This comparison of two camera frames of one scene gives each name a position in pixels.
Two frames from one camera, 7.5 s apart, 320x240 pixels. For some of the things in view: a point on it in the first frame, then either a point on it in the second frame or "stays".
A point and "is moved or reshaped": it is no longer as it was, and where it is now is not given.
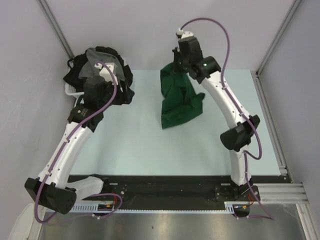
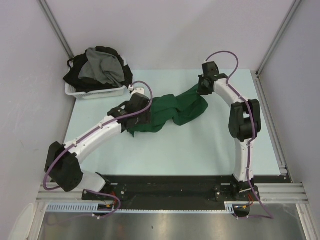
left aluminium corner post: (56, 29) stays
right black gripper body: (180, 64) -> (202, 89)
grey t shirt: (94, 56) stays
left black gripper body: (109, 89) -> (143, 118)
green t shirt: (181, 103) is moved or reshaped
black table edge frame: (142, 192) stays
